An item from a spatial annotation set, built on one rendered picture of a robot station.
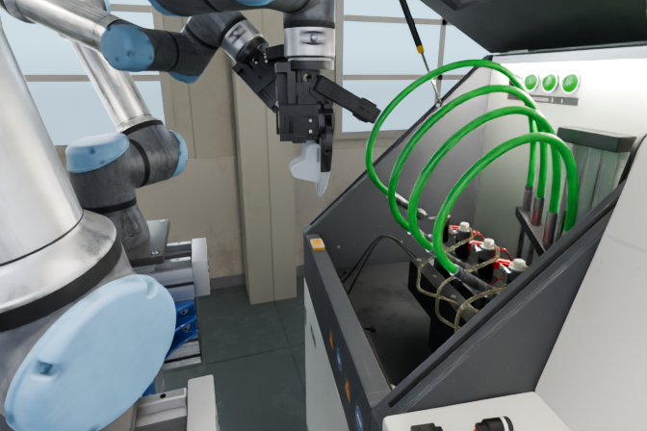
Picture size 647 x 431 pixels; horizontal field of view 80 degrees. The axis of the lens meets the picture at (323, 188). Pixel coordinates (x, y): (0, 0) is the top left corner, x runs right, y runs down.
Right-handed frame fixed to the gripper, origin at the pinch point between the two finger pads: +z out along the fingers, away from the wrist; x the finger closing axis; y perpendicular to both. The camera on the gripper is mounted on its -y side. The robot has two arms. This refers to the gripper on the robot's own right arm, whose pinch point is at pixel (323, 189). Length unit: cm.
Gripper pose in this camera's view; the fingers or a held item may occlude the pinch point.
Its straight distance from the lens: 63.4
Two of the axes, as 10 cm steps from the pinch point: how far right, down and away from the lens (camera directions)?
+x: 1.9, 2.8, -9.4
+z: 0.0, 9.6, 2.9
